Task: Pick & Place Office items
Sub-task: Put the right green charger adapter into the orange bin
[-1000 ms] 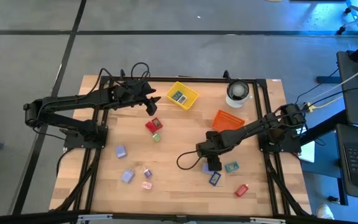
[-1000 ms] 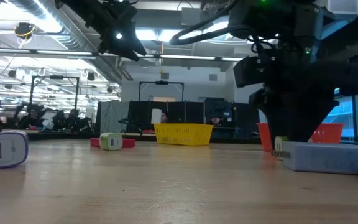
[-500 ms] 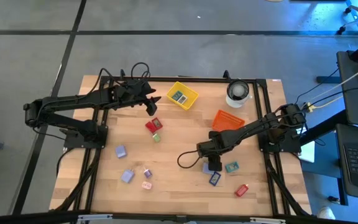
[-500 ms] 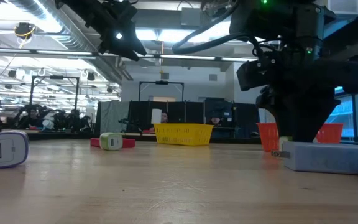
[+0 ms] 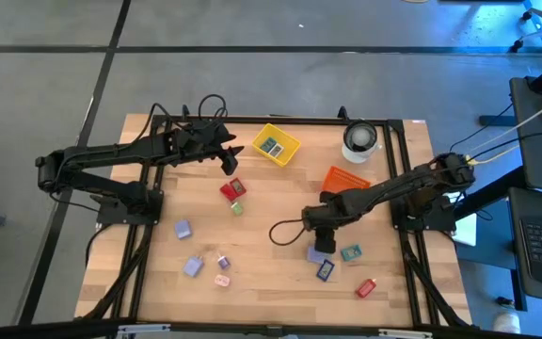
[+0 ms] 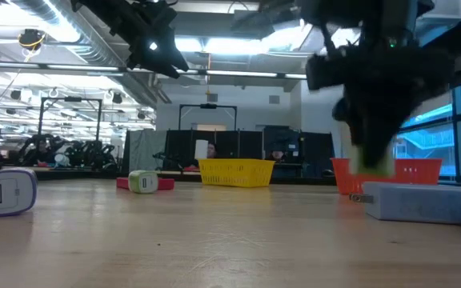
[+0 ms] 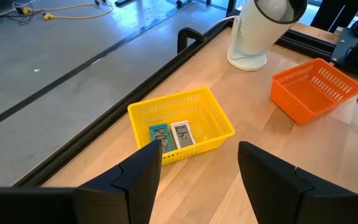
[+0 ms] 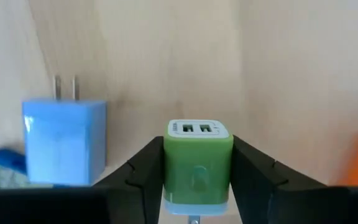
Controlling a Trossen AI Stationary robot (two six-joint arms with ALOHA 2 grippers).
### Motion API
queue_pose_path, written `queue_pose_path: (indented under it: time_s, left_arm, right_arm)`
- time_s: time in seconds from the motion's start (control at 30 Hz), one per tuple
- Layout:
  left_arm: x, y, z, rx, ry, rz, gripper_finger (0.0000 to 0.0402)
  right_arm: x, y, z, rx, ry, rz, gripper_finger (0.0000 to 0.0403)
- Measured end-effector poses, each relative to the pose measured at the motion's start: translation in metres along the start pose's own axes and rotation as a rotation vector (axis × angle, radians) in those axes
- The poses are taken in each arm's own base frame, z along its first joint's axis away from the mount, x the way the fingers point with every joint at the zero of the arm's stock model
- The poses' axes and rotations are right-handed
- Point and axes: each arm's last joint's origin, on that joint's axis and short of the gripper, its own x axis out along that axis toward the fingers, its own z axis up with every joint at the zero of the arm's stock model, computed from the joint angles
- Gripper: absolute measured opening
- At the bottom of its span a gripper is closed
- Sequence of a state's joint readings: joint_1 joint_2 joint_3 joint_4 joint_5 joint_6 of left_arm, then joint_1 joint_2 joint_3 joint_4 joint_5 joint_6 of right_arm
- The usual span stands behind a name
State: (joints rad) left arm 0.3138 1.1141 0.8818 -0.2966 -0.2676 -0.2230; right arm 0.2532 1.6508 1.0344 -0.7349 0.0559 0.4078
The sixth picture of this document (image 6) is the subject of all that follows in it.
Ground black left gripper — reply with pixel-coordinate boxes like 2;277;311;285
110;0;190;79

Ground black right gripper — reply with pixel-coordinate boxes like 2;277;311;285
306;43;455;166

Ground green white plug charger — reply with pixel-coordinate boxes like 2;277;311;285
349;146;396;177

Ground lilac charger with prongs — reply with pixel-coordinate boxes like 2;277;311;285
349;181;461;225

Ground red block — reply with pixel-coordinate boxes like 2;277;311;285
116;177;175;191

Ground green-rimmed white USB charger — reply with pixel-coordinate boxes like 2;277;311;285
128;170;159;194

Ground purple-rimmed white USB charger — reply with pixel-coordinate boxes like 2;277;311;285
0;167;38;218

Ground white cup with black rim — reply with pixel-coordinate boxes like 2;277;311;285
333;98;355;160

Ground orange plastic basket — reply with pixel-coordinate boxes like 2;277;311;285
330;157;443;196

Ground black cabinet partition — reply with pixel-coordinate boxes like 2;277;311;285
263;126;335;179

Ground bright ceiling light panel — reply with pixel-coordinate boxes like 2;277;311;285
174;34;311;56

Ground long ceiling light strip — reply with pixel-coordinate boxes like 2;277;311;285
0;62;308;81

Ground grey cloth partition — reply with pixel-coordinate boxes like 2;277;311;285
122;128;168;174

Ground grey ceiling box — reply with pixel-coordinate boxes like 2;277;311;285
232;10;262;35

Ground white paper sheet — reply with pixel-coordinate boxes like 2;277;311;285
194;138;210;161

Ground black curtain partition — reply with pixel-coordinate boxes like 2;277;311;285
162;127;264;171

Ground background black robot arms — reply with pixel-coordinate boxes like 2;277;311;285
18;134;118;171

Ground yellow plastic basket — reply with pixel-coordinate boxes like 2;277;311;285
198;158;276;188

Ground small black gantry frame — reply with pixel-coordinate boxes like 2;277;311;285
178;103;239;131

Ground blue glass window wall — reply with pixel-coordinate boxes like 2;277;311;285
392;78;461;179

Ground ribbed silver air duct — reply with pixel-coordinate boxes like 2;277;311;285
10;0;119;67

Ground tall black gantry frame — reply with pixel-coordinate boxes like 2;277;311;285
37;96;103;161

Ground black table frame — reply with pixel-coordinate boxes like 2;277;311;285
34;170;338;186

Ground ceiling device with yellow cable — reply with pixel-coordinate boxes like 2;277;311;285
17;27;47;51

